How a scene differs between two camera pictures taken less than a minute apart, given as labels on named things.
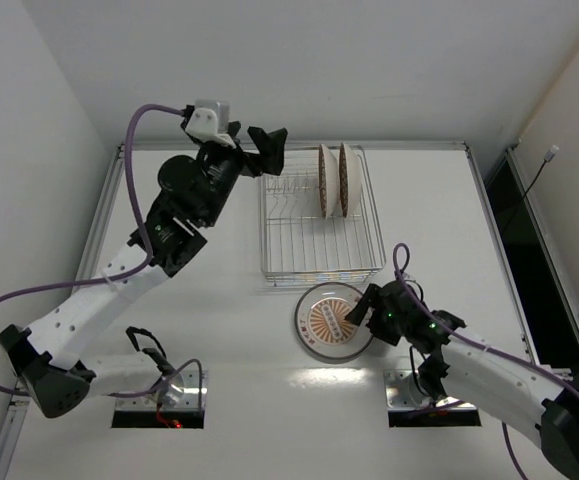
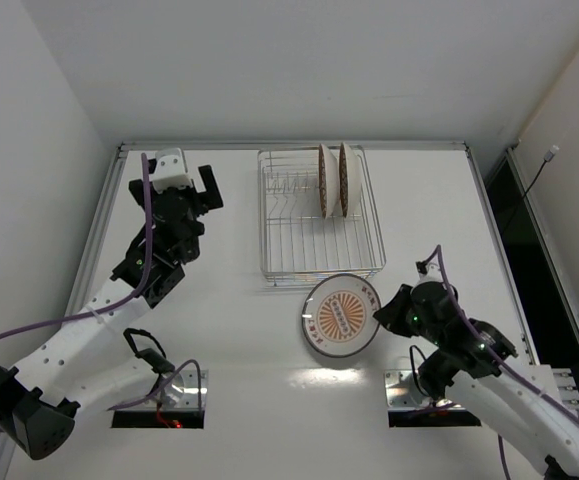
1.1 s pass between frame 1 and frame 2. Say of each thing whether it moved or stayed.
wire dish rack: stayed
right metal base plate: stayed
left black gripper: moved
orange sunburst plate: moved
